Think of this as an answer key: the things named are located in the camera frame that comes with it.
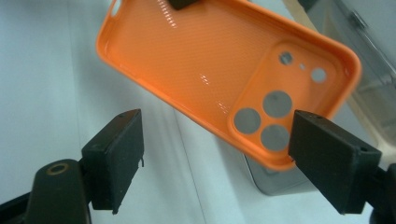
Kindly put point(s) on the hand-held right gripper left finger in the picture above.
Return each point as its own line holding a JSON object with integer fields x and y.
{"x": 115, "y": 161}

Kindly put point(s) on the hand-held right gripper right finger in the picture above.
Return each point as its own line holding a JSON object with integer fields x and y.
{"x": 333, "y": 161}

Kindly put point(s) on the orange phone case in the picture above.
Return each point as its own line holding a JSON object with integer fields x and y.
{"x": 193, "y": 62}

